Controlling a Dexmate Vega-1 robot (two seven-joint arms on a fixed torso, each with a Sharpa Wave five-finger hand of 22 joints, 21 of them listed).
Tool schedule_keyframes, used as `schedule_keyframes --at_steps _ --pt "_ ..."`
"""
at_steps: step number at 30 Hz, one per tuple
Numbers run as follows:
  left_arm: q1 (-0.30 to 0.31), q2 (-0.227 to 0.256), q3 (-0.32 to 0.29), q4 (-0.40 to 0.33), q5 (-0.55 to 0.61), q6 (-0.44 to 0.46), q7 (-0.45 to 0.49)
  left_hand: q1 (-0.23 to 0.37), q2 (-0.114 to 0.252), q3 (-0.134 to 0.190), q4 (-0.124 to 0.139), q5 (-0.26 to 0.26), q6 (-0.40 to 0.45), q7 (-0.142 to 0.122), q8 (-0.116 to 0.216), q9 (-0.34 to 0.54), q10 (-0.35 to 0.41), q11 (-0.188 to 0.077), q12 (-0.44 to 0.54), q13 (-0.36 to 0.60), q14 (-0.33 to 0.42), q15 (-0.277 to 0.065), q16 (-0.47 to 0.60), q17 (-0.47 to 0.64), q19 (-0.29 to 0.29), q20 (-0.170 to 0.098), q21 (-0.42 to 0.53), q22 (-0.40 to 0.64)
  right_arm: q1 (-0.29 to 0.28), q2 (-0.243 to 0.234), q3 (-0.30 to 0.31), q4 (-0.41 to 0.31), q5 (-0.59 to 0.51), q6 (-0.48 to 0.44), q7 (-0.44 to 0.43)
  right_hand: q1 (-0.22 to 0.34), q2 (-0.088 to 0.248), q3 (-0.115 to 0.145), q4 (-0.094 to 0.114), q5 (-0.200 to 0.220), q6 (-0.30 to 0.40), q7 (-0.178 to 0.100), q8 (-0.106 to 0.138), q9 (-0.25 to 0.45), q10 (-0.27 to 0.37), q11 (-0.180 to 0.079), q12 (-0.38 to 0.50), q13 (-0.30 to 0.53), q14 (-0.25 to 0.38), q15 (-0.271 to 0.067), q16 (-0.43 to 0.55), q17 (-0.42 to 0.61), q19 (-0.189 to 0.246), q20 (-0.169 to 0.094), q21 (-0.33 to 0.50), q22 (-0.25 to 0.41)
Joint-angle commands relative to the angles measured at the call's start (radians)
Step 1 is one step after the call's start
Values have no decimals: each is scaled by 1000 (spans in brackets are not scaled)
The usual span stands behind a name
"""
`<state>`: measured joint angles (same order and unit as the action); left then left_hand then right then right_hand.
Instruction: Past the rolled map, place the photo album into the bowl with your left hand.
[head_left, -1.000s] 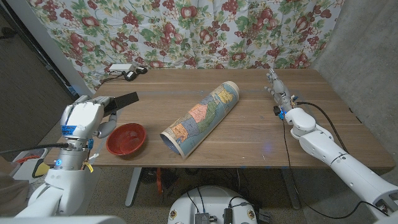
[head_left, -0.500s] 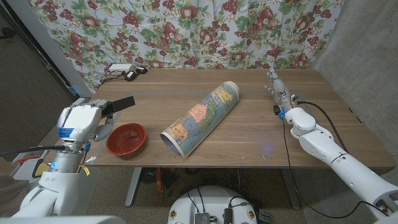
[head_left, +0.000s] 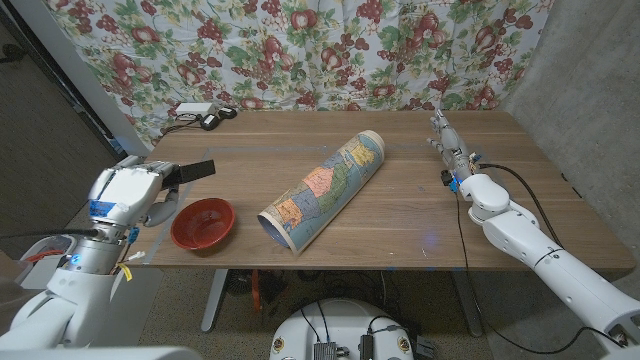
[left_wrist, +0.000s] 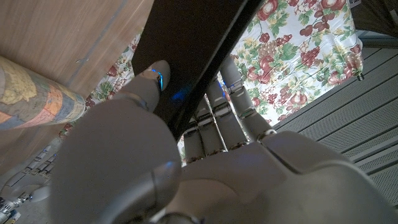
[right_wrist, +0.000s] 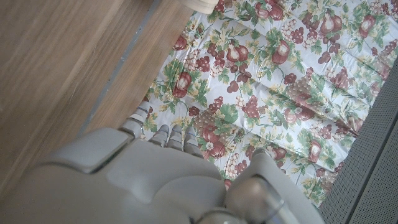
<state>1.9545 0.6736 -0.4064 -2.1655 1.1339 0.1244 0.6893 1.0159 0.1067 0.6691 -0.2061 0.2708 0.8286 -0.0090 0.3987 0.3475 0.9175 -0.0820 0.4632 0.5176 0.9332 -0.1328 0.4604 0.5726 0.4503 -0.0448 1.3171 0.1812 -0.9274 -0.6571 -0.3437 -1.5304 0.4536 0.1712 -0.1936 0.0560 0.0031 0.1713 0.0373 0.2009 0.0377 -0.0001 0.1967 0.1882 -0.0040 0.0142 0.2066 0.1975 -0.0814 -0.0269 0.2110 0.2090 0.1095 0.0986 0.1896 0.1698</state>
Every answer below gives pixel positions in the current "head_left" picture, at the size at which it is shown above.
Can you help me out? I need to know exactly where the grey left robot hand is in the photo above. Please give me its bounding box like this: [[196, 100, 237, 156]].
[[88, 154, 182, 241]]

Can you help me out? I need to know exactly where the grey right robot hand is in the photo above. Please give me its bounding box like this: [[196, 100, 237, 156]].
[[427, 109, 484, 184]]

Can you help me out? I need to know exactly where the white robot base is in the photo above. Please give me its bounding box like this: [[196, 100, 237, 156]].
[[269, 298, 416, 360]]

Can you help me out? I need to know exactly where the red bowl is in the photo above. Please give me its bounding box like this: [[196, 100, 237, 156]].
[[169, 197, 236, 251]]

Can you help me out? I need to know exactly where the rolled colourful map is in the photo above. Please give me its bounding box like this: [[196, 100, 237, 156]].
[[257, 129, 386, 257]]

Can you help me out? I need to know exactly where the dark brown door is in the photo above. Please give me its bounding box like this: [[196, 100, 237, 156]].
[[0, 9, 126, 261]]

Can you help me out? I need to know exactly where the white bin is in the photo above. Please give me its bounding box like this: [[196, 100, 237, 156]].
[[19, 234, 76, 291]]

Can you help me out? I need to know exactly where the white adapter box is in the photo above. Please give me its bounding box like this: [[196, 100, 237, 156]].
[[174, 102, 217, 117]]

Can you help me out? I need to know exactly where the white table leg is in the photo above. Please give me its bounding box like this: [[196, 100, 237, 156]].
[[200, 268, 230, 334]]

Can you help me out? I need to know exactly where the black fan under table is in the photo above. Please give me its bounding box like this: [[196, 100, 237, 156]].
[[223, 269, 254, 297]]

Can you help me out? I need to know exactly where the floral fruit print backdrop cloth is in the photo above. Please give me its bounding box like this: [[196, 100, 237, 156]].
[[42, 0, 556, 149]]

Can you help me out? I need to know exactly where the dark table leg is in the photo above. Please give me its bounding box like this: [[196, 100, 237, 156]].
[[449, 269, 485, 339]]

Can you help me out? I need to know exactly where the white robot torso edge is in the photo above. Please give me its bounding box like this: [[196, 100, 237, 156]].
[[0, 345, 204, 360]]

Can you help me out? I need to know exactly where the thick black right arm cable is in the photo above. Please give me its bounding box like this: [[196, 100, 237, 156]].
[[477, 162, 564, 249]]

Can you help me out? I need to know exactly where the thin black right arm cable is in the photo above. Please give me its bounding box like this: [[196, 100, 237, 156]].
[[453, 192, 474, 281]]

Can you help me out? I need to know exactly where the black door handle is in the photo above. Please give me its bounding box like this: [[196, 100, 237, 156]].
[[0, 43, 25, 65]]

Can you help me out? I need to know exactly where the black cable on floor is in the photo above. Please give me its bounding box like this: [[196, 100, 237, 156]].
[[469, 279, 626, 355]]

